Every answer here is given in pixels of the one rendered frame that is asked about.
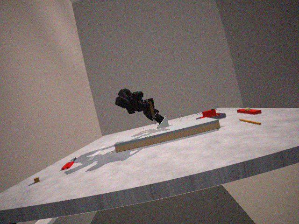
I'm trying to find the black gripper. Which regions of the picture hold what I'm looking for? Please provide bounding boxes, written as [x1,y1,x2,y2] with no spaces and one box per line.
[127,98,154,114]

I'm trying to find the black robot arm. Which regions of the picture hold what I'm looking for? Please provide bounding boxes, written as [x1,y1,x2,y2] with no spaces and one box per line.
[115,88,164,124]

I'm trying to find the small brown cube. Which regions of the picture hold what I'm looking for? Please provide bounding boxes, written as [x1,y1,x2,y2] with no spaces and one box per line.
[34,177,40,183]

